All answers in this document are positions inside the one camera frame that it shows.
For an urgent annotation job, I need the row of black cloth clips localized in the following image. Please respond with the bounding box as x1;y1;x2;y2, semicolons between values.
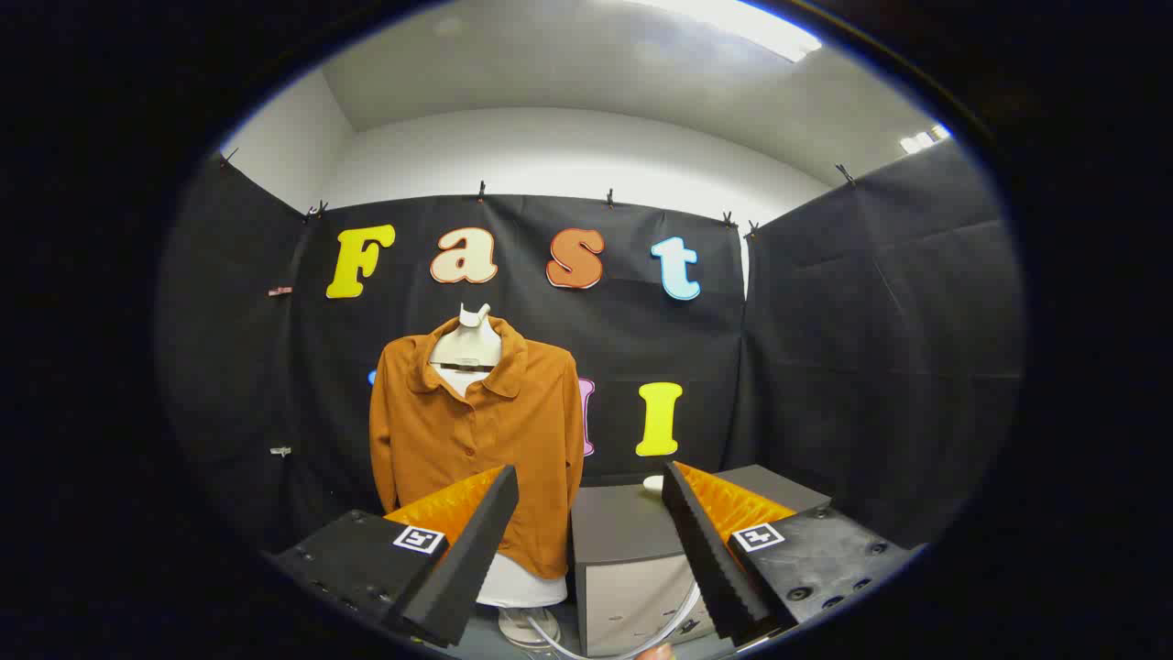
218;147;857;237

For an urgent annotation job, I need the orange button shirt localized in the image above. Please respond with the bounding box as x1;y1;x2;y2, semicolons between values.
369;316;585;580

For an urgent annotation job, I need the small ceiling light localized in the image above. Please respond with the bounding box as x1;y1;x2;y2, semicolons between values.
900;124;952;154

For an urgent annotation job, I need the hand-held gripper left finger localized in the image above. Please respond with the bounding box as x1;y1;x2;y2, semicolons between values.
266;465;521;649

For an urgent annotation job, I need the white mannequin torso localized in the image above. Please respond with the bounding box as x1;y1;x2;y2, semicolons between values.
429;302;569;609

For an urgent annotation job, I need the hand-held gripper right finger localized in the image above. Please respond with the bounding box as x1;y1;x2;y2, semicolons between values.
662;461;917;647

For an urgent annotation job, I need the round mannequin stand base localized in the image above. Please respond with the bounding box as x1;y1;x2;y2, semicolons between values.
499;607;562;650

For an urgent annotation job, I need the long ceiling light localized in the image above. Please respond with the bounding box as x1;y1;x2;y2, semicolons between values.
623;0;823;63

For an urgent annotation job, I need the grey cabinet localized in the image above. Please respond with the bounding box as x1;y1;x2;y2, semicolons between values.
570;464;833;657

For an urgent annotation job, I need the black backdrop cloth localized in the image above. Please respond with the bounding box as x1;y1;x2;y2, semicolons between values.
156;137;1023;588

